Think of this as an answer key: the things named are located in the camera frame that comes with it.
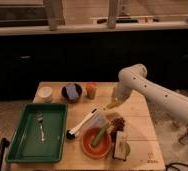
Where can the yellow banana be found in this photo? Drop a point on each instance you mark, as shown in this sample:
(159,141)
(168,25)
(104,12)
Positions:
(111,105)

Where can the orange plate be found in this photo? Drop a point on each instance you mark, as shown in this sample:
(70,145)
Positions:
(101,150)

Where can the dark red grapes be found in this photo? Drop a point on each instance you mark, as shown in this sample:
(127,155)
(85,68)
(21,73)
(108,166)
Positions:
(118,125)

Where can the green cucumber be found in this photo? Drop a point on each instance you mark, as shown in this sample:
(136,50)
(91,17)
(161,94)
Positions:
(100,134)

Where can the green plastic tray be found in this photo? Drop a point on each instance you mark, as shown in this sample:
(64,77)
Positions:
(26,145)

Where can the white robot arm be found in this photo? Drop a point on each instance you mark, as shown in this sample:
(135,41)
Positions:
(134,78)

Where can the spice bottle on floor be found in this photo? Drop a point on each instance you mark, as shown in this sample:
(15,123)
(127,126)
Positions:
(183,139)

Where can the black handle at table edge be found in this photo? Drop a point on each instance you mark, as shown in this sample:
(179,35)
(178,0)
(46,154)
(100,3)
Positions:
(3,145)

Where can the blue white cloth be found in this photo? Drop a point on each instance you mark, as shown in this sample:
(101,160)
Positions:
(98,120)

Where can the black bowl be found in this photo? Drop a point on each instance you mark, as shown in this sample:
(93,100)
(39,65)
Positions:
(78,89)

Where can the blue sponge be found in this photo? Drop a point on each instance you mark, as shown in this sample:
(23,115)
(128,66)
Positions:
(71,92)

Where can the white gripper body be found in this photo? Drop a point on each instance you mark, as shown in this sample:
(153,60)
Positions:
(120,93)

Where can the white cup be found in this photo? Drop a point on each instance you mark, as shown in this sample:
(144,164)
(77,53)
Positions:
(45,93)

